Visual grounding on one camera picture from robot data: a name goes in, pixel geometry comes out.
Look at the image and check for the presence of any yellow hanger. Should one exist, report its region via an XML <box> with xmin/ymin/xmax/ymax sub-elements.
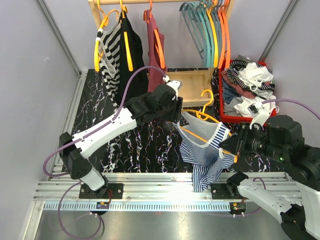
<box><xmin>178</xmin><ymin>89</ymin><xmax>237</xmax><ymax>157</ymax></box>
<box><xmin>119</xmin><ymin>0</ymin><xmax>134</xmax><ymax>72</ymax></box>
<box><xmin>93</xmin><ymin>0</ymin><xmax>120</xmax><ymax>72</ymax></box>

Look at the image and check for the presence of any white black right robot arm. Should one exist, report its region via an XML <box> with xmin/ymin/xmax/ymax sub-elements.
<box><xmin>219</xmin><ymin>115</ymin><xmax>320</xmax><ymax>240</ymax></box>

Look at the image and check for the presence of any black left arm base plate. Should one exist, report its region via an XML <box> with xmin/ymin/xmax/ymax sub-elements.
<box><xmin>79</xmin><ymin>183</ymin><xmax>124</xmax><ymax>200</ymax></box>

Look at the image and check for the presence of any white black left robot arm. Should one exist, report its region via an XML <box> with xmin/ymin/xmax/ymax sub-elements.
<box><xmin>59</xmin><ymin>80</ymin><xmax>183</xmax><ymax>199</ymax></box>

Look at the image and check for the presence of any blue white striped tank top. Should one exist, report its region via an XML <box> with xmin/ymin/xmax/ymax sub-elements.
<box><xmin>173</xmin><ymin>111</ymin><xmax>236</xmax><ymax>192</ymax></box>

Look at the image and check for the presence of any white slotted cable duct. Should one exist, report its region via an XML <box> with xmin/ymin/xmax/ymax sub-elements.
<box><xmin>44</xmin><ymin>201</ymin><xmax>231</xmax><ymax>212</ymax></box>

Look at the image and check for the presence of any wooden clothes rack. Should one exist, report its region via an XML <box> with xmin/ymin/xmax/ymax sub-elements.
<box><xmin>87</xmin><ymin>0</ymin><xmax>236</xmax><ymax>107</ymax></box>

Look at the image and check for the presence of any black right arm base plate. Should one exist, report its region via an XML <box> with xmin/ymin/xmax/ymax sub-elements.
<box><xmin>210</xmin><ymin>183</ymin><xmax>242</xmax><ymax>200</ymax></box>

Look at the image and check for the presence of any maroon tank top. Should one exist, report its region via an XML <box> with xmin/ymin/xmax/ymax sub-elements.
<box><xmin>147</xmin><ymin>17</ymin><xmax>167</xmax><ymax>92</ymax></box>

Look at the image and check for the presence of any black white striped tank top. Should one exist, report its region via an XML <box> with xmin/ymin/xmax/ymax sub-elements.
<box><xmin>100</xmin><ymin>19</ymin><xmax>121</xmax><ymax>109</ymax></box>

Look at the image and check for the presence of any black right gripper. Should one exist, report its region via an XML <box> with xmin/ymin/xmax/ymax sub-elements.
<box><xmin>218</xmin><ymin>121</ymin><xmax>287</xmax><ymax>161</ymax></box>

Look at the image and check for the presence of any red plastic bin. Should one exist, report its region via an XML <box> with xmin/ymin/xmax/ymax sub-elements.
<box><xmin>218</xmin><ymin>59</ymin><xmax>278</xmax><ymax>125</ymax></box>

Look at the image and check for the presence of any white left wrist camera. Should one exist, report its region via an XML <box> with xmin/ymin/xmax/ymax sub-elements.
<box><xmin>162</xmin><ymin>75</ymin><xmax>183</xmax><ymax>97</ymax></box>

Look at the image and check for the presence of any aluminium rail frame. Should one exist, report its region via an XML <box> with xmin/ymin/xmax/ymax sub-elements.
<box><xmin>33</xmin><ymin>69</ymin><xmax>305</xmax><ymax>201</ymax></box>

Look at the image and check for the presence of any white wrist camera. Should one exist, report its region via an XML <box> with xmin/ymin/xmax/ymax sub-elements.
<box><xmin>162</xmin><ymin>75</ymin><xmax>183</xmax><ymax>97</ymax></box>
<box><xmin>248</xmin><ymin>102</ymin><xmax>271</xmax><ymax>130</ymax></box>

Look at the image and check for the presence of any pile of clothes in bin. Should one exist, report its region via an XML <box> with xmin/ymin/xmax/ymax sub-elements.
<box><xmin>221</xmin><ymin>55</ymin><xmax>280</xmax><ymax>118</ymax></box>

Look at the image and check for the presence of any yellow hanger under striped top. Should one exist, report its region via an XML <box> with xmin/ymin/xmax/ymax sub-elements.
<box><xmin>93</xmin><ymin>0</ymin><xmax>120</xmax><ymax>72</ymax></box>

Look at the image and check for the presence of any orange hanger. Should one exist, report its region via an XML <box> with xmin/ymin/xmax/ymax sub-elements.
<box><xmin>143</xmin><ymin>0</ymin><xmax>166</xmax><ymax>69</ymax></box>

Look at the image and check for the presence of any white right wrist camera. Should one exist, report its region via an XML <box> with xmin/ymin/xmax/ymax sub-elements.
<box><xmin>248</xmin><ymin>102</ymin><xmax>271</xmax><ymax>130</ymax></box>

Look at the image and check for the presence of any bundle of empty hangers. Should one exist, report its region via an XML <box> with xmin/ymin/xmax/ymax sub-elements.
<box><xmin>179</xmin><ymin>0</ymin><xmax>233</xmax><ymax>70</ymax></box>

